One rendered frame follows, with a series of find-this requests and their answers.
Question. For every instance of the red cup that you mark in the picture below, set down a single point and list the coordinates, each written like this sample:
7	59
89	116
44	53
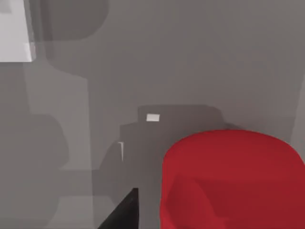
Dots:
233	181

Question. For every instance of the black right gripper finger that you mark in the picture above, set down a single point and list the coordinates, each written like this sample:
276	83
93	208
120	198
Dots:
127	212

